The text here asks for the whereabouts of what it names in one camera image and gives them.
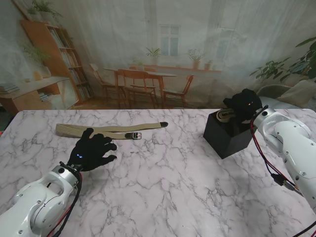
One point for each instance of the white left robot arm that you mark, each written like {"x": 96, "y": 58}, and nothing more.
{"x": 37, "y": 202}

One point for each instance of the beige woven belt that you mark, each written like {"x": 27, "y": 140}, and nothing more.
{"x": 138, "y": 128}
{"x": 225, "y": 115}

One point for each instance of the black storage box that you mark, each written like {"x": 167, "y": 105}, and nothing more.
{"x": 222, "y": 140}

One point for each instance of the printed room scene backdrop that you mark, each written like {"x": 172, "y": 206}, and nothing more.
{"x": 158, "y": 37}

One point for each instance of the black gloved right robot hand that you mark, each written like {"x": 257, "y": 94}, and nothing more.
{"x": 247, "y": 105}

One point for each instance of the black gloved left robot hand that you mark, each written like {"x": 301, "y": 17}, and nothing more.
{"x": 91, "y": 153}

